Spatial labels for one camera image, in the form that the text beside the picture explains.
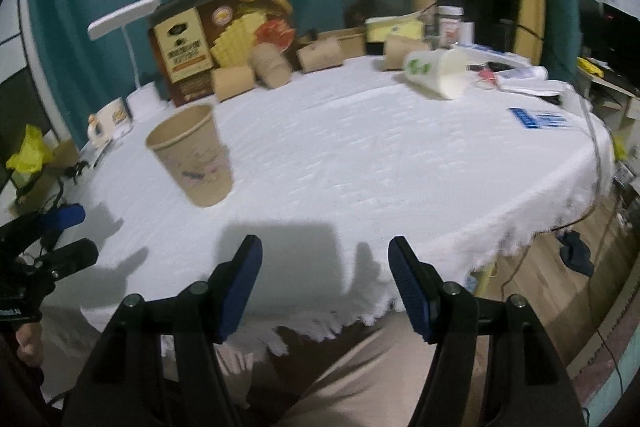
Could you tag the white tablecloth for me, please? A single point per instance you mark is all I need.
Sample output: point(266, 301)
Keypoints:
point(350, 167)

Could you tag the white desk lamp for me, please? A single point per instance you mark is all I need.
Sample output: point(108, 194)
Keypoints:
point(125, 14)

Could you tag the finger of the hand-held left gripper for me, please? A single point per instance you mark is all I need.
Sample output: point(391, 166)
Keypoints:
point(70, 257)
point(62, 217)

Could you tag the white plastic cup green print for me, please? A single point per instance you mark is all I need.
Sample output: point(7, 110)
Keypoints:
point(437, 72)

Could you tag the white mug with print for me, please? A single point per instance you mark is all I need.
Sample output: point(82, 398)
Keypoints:
point(110, 119)

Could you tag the open cardboard box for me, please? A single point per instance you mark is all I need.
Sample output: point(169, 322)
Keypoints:
point(47, 179)

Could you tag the jar with white lid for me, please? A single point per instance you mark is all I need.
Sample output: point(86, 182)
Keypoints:
point(450, 24)

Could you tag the person's beige trouser legs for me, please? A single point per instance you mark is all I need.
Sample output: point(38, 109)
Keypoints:
point(350, 382)

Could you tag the white tube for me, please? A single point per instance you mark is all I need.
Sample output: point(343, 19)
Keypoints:
point(505, 58)

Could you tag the brown paper cup with print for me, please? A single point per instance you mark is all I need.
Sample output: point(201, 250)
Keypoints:
point(192, 157)

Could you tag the blue printed paper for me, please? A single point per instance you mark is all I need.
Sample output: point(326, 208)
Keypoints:
point(540, 119)

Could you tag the white papers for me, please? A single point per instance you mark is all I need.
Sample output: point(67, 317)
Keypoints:
point(530, 87)

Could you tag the yellow food container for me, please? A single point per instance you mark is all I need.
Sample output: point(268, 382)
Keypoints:
point(395, 28)

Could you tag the dark cloth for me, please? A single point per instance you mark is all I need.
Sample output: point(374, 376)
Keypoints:
point(576, 253)

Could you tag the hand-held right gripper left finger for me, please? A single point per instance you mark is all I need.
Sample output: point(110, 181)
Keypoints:
point(243, 292)

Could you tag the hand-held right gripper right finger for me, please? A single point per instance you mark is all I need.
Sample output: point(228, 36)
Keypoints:
point(409, 294)

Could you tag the person's left hand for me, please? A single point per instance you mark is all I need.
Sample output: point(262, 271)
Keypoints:
point(29, 347)

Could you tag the brown snack box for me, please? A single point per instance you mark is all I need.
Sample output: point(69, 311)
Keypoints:
point(220, 37)

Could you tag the small white bottle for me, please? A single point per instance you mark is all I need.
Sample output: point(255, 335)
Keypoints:
point(467, 33)

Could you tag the yellow plastic bag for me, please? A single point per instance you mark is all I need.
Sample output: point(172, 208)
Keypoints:
point(30, 152)

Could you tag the small brown cardboard box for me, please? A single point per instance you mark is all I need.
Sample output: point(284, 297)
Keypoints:
point(352, 41)

